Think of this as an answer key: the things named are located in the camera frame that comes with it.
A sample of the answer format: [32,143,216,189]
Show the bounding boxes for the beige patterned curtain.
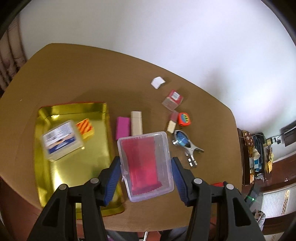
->
[0,14,26,91]

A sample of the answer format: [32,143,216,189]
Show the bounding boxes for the orange striped small box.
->
[76,118,95,140]

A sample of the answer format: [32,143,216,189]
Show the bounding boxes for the clear plastic box printed label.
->
[41,120,85,162]

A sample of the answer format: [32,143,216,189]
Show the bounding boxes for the wooden cabinet with clutter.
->
[237,127,274,186]

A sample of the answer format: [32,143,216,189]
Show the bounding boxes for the dark wall frame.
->
[280,123,296,147]

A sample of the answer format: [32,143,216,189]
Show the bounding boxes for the clear plastic box red contents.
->
[117,131,175,203]

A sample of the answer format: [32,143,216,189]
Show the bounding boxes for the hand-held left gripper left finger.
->
[27,156,122,241]

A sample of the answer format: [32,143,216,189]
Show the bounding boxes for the white radiator cover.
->
[259,183,296,218]

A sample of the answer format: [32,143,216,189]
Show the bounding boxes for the pink and cream eraser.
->
[167,110,179,133]

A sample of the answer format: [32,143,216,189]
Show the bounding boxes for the silver clip with blue pad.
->
[171,130,205,167]

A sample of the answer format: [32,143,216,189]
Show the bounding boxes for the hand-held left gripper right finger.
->
[171,157,266,241]

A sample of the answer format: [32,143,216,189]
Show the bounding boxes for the orange tape measure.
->
[178,112,192,127]

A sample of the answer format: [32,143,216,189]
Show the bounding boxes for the red cube box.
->
[161,90,184,111]

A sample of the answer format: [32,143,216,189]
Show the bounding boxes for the pink rectangular block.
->
[115,116,131,141]

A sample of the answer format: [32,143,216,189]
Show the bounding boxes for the gold tray with red sides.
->
[33,101,125,217]

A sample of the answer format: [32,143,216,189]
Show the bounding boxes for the beige rectangular box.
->
[130,111,143,136]

